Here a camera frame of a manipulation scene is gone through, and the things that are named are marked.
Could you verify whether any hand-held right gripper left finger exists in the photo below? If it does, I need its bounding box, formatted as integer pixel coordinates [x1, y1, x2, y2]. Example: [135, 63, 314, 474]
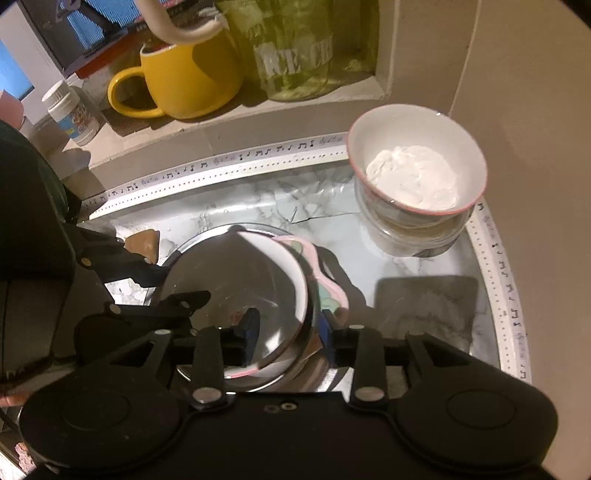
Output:
[92, 308, 260, 409]

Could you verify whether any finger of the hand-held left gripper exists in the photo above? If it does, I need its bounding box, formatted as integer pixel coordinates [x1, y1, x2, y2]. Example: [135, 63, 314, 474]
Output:
[68, 225, 168, 285]
[107, 290, 212, 332]

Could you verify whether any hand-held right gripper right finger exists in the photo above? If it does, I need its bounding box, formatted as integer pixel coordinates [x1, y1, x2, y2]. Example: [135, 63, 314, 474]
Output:
[320, 309, 463, 408]

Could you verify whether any pink cup with steel lining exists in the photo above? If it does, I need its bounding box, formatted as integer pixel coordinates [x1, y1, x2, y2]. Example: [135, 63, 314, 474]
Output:
[271, 234, 352, 366]

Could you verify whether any stainless steel basin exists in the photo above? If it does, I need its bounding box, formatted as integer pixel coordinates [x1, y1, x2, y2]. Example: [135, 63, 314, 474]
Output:
[154, 222, 339, 396]

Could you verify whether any clear glass jar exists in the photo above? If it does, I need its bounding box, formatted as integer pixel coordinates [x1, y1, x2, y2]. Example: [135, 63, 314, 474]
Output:
[355, 177, 482, 258]

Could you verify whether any small white bottle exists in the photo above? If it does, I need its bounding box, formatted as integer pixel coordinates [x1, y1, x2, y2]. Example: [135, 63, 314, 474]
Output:
[41, 80, 100, 147]

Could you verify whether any pink object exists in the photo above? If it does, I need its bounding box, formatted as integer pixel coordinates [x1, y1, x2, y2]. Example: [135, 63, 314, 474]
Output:
[0, 89, 25, 130]

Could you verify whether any white music note edge tape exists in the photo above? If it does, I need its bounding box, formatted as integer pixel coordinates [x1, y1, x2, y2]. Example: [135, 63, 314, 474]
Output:
[87, 131, 533, 382]

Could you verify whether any white powder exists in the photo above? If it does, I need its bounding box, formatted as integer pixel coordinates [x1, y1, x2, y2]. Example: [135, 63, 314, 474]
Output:
[366, 145, 461, 209]

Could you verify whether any yellow mug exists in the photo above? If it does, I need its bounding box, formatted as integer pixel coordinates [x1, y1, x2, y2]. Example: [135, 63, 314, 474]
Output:
[106, 31, 246, 121]

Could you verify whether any white bowl with red flower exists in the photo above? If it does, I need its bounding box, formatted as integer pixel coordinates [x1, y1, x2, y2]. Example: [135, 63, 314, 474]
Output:
[346, 103, 488, 216]

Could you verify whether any large green tinted glass jar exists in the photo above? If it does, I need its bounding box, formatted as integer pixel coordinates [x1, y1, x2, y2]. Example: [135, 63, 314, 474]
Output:
[216, 0, 380, 103]

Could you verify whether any beige curved handle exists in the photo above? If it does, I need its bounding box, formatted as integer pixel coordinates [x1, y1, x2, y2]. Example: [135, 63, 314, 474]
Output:
[136, 0, 228, 46]

